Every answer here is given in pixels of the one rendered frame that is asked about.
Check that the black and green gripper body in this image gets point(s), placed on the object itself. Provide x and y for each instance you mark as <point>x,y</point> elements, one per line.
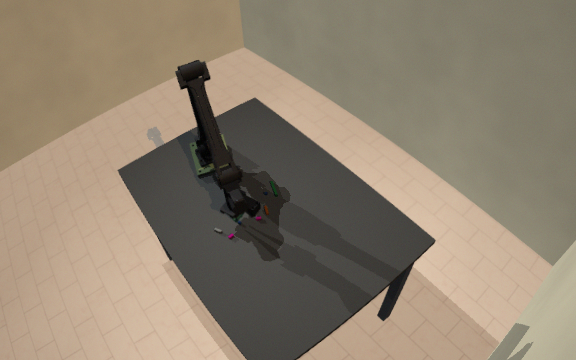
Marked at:
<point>225,209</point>

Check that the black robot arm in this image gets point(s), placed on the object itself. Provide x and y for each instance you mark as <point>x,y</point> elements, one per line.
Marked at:
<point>214,144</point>

